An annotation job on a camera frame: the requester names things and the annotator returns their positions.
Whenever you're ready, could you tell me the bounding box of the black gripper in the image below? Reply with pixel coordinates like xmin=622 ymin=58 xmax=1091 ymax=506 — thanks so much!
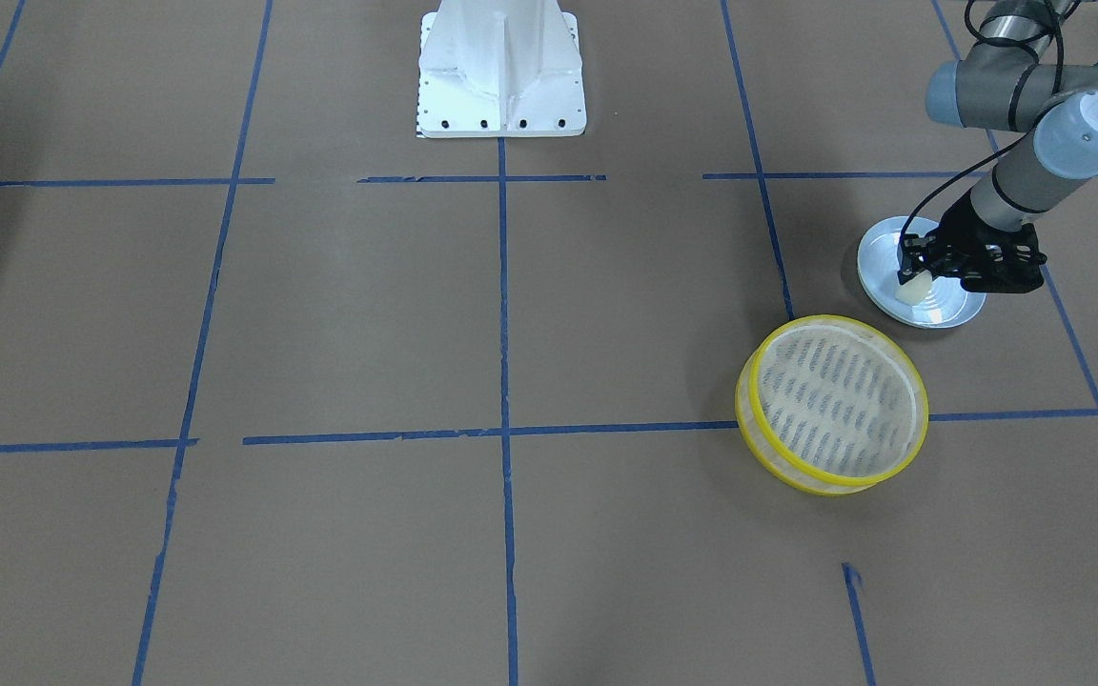
xmin=898 ymin=195 xmax=998 ymax=285

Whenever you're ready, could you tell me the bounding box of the white steamed bun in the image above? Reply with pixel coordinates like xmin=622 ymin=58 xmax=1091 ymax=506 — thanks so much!
xmin=894 ymin=271 xmax=934 ymax=307

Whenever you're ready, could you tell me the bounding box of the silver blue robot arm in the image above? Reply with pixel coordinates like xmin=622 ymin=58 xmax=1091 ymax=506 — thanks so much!
xmin=897 ymin=1 xmax=1098 ymax=293

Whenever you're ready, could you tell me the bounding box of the yellow bamboo steamer basket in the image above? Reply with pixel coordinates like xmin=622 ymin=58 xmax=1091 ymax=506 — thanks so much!
xmin=735 ymin=315 xmax=931 ymax=496

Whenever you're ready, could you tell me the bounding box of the light blue plate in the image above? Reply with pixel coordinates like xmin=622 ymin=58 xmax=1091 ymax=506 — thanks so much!
xmin=858 ymin=216 xmax=987 ymax=330

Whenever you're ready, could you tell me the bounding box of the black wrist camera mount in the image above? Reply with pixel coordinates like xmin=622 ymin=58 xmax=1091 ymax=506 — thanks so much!
xmin=959 ymin=223 xmax=1047 ymax=294

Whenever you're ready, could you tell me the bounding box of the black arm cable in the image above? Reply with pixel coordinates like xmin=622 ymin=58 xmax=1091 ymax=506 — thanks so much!
xmin=898 ymin=0 xmax=1067 ymax=251

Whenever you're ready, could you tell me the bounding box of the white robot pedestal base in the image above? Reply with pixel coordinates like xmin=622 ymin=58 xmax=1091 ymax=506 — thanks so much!
xmin=416 ymin=1 xmax=589 ymax=139

